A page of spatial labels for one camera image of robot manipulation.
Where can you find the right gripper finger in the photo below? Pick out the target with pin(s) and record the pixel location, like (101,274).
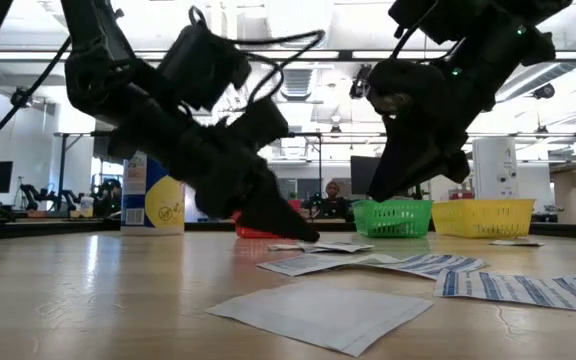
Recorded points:
(408,160)

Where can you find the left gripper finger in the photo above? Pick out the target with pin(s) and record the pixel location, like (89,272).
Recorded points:
(263,205)

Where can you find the white packet with green print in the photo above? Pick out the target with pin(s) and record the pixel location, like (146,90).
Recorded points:
(288,247)

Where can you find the black background robot arm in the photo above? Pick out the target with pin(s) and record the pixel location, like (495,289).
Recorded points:
(68,197)
(30,195)

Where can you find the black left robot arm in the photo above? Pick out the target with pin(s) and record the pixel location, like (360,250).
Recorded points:
(98,75)

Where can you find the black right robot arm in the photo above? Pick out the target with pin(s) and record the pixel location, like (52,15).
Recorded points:
(493,25)

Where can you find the red plastic basket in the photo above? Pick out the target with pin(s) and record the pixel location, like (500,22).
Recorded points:
(253,233)

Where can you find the green plastic basket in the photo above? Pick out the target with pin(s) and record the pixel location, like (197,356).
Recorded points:
(392,220)

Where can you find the red background box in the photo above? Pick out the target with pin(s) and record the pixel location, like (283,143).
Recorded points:
(460,195)

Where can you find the white blue yellow wipes canister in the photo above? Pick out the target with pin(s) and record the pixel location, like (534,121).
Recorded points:
(163,210)

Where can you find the white packet with black text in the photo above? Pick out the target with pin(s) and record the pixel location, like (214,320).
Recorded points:
(303,263)

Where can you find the person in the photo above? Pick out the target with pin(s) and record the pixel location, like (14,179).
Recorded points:
(108,195)
(333,192)

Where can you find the white background cabinet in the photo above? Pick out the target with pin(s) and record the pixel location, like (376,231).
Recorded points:
(498,167)

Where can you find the yellow plastic basket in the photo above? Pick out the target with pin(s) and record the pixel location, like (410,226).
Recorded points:
(483,218)

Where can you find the white background bottle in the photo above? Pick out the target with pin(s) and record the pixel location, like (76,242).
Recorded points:
(86,205)

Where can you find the large plain white gauze packet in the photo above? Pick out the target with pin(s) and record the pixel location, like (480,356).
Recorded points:
(318,315)

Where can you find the white packet with blue label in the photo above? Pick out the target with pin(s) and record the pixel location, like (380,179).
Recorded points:
(515,243)

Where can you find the wide blue striped bandage packet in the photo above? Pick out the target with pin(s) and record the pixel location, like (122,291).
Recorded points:
(518,290)

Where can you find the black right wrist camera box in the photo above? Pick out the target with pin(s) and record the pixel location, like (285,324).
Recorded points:
(403,90)

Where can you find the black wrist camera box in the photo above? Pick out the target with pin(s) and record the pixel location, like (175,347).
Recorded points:
(403,90)
(260,122)

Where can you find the black background frame stand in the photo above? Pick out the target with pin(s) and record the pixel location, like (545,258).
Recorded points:
(320,165)

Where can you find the black ceiling mounted camera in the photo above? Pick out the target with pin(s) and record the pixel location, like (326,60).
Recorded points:
(544,91)
(21,96)

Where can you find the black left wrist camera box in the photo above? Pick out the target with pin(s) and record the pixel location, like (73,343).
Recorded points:
(260,122)

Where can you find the black hanging overhead camera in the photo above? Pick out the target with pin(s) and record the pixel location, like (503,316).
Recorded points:
(358,86)

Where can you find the black background frame post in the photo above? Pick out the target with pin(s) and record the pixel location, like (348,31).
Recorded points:
(62,170)

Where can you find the black overhead frame light bar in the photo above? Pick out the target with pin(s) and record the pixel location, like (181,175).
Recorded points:
(343,55)

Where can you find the silver ceiling air duct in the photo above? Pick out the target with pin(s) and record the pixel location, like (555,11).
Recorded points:
(295,82)

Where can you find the black table edge rail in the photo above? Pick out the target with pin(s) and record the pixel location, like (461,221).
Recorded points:
(43,231)

